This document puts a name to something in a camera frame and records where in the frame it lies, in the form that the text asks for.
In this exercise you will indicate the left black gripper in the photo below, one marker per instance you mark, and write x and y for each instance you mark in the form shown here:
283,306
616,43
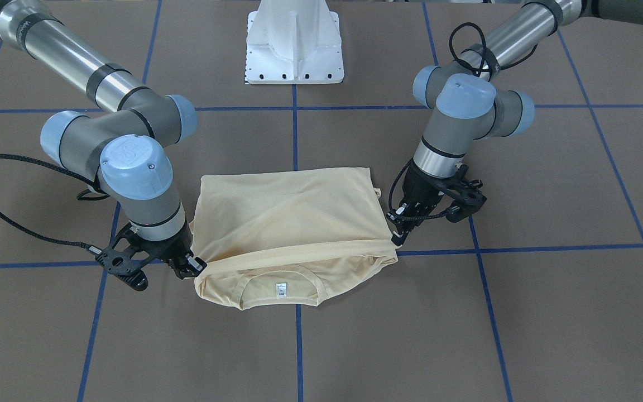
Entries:
421,190

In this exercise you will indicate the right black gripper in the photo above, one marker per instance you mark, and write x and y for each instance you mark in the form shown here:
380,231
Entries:
172,249

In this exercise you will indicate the beige long-sleeve printed shirt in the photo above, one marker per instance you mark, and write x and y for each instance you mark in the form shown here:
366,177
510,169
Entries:
292,237

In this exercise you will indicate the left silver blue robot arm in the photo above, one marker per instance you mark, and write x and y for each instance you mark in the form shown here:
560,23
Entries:
465,106

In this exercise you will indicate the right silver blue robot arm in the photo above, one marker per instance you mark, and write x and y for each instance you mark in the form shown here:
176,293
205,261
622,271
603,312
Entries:
119,155

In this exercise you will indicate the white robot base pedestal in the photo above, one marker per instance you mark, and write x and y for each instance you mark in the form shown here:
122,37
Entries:
294,42

